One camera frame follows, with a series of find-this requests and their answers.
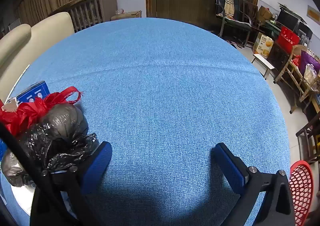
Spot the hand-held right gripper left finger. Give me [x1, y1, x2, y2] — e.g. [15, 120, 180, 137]
[30, 141, 113, 226]

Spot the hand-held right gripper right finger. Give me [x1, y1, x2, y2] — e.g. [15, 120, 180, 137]
[212, 142, 297, 226]

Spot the black plastic bag red tie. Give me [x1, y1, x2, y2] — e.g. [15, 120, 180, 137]
[0, 86, 100, 188]

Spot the red plastic mesh basket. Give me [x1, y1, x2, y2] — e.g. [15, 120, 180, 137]
[289, 161, 314, 226]

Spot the blue and silver carton box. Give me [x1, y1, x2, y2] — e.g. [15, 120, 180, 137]
[1, 81, 49, 112]

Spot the dark wooden chair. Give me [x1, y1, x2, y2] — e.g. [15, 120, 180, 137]
[296, 113, 320, 164]

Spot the blue tablecloth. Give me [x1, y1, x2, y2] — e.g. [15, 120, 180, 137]
[0, 18, 292, 226]

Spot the small white stool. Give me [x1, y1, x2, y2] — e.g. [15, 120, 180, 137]
[251, 54, 275, 80]

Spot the wicker chair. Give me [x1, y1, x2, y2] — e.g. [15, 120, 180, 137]
[274, 44, 320, 114]

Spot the white straw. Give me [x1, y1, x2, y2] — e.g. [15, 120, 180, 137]
[7, 64, 30, 101]

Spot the clear plastic bag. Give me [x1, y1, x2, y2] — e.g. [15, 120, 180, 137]
[304, 64, 320, 91]

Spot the yellow printed carton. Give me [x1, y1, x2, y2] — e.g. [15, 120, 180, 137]
[252, 33, 274, 59]

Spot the purple cushion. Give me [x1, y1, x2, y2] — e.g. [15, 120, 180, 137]
[300, 50, 320, 76]

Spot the red gift bag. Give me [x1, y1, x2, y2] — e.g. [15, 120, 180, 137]
[277, 26, 300, 53]

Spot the black leather armchair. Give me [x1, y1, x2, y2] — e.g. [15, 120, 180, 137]
[215, 0, 253, 46]

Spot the cream leather sofa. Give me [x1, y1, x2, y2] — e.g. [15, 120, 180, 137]
[0, 12, 75, 102]

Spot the wooden slatted crib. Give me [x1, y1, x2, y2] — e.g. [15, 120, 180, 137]
[50, 0, 119, 32]

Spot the dark wooden armchair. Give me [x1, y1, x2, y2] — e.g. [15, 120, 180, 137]
[239, 0, 259, 31]

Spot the small brown cardboard box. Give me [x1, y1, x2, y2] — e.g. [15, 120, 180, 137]
[257, 6, 273, 21]

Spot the black monitor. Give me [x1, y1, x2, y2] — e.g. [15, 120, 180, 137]
[277, 8, 300, 32]

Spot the striped towel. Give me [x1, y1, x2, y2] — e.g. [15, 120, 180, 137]
[224, 0, 235, 16]

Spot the black cable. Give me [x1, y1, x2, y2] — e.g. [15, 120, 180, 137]
[0, 122, 60, 226]

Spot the yellow wall sign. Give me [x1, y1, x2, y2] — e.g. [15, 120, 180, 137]
[307, 6, 320, 21]

